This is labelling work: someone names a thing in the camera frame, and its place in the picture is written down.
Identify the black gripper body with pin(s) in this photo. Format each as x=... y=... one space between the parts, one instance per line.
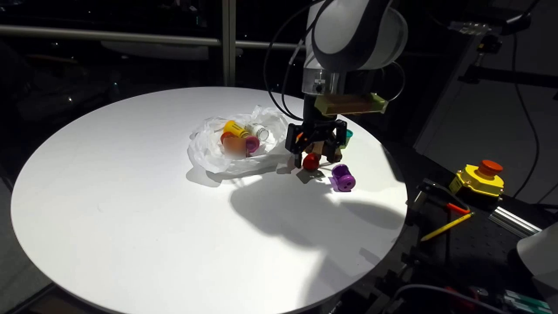
x=320 y=123

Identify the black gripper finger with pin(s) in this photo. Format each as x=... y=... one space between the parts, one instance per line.
x=296 y=143
x=338 y=143

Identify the red lid dough tub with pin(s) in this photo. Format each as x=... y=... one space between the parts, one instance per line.
x=313 y=163

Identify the purple dough tub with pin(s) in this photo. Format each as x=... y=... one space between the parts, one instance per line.
x=343 y=179

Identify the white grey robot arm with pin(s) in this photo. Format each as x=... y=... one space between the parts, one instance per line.
x=355 y=36

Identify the white plastic bag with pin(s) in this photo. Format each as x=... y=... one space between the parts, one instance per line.
x=216 y=160

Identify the orange lid yellow dough tub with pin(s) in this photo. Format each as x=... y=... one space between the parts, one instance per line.
x=299 y=139

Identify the teal lid dough tub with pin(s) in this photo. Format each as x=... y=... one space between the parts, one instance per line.
x=350 y=137

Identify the yellow pencil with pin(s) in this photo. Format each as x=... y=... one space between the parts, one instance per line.
x=448 y=228

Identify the yellow emergency stop red button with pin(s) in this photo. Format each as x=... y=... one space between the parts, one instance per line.
x=481 y=181

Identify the aluminium bar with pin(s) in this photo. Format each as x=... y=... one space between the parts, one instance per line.
x=516 y=221

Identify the grey rounded cover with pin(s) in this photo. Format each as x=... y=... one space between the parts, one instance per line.
x=542 y=254

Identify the yellowish wrist camera mount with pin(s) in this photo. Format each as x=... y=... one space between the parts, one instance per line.
x=350 y=104

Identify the vertical metal window post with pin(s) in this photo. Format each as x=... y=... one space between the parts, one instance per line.
x=230 y=47

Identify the horizontal metal window rail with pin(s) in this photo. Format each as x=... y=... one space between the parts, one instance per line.
x=116 y=36

